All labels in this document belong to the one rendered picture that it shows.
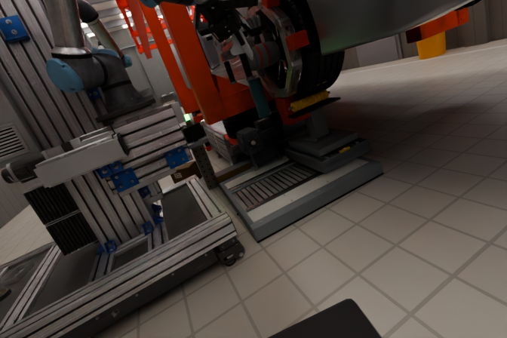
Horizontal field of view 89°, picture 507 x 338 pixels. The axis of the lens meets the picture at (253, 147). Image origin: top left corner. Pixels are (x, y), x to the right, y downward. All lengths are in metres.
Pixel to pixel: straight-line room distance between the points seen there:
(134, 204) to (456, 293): 1.29
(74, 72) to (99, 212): 0.67
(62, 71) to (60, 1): 0.21
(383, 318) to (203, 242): 0.70
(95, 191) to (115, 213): 0.14
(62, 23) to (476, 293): 1.48
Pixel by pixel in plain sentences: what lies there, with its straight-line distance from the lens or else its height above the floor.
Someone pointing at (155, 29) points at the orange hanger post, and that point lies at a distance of 3.98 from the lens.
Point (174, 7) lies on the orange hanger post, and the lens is 2.03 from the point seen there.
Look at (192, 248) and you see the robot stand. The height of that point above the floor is 0.19.
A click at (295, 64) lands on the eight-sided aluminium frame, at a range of 1.41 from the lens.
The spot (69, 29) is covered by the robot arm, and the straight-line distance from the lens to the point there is 1.08.
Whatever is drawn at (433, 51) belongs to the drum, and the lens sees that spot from 5.47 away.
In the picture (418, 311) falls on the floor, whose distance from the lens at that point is 1.00.
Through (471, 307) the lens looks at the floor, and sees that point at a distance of 1.03.
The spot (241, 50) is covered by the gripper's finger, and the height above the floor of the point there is 0.86.
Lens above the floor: 0.79
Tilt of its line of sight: 16 degrees down
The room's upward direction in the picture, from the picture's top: 20 degrees counter-clockwise
